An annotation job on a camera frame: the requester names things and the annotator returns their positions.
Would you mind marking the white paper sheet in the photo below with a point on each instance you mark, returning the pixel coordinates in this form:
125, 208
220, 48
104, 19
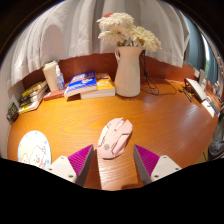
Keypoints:
210, 107

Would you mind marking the cream tumbler cup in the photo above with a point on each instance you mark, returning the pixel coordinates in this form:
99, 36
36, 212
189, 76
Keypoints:
50, 75

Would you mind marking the yellow-cover book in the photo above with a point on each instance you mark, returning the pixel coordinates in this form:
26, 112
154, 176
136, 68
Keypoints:
33, 88

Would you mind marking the white and pink flower bunch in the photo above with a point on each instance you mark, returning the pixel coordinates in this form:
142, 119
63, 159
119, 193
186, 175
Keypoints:
116, 26

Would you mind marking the white ceramic jug vase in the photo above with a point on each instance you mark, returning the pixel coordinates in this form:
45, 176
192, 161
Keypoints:
128, 75

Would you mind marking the black book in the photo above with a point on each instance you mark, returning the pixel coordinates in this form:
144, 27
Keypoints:
30, 101
31, 95

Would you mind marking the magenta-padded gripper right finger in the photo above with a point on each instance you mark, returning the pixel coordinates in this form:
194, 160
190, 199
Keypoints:
163, 166

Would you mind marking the red-brown book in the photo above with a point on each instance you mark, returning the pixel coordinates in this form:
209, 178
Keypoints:
53, 95

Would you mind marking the white and yellow book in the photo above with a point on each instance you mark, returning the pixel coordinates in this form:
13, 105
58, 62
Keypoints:
29, 107

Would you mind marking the white device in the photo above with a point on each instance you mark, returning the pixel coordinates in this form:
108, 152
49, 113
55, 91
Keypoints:
196, 89

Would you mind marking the pink computer mouse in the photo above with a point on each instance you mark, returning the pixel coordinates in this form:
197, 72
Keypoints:
113, 138

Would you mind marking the green mug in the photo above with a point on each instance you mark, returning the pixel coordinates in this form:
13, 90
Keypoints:
12, 112

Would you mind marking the white curtain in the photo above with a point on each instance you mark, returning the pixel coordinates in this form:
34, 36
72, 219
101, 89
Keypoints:
73, 30

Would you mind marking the clear spray bottle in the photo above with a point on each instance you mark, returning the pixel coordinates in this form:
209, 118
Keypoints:
60, 80

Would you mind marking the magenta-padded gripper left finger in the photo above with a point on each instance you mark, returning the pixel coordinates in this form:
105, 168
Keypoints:
63, 168

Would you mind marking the yellow-orange book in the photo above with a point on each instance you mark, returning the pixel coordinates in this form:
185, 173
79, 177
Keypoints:
105, 83

